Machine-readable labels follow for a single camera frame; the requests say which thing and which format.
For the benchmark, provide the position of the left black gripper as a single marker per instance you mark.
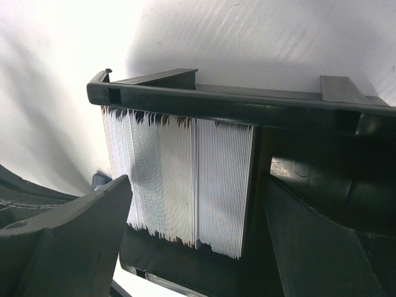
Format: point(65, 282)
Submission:
point(22, 199)

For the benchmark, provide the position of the black plastic card rack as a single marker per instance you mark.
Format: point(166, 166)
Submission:
point(341, 142)

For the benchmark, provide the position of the blue leather card holder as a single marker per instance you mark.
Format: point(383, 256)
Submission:
point(99, 180)

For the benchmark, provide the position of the white card stack in rack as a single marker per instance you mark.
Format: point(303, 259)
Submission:
point(189, 177)

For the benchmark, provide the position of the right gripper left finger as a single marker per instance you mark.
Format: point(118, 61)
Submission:
point(70, 250)

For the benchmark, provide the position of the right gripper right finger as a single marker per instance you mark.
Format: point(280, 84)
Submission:
point(315, 255)

